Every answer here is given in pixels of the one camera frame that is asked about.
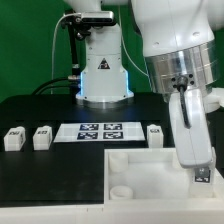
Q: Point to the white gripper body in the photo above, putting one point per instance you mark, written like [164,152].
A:
[192,144]

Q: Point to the white square table top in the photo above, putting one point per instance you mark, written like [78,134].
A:
[149,174]

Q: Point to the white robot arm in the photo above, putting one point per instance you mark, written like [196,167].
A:
[179,49]

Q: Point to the white AprilTag base sheet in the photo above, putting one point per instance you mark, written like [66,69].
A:
[99,132]

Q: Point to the black mounted camera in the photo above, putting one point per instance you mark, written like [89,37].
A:
[83,22]

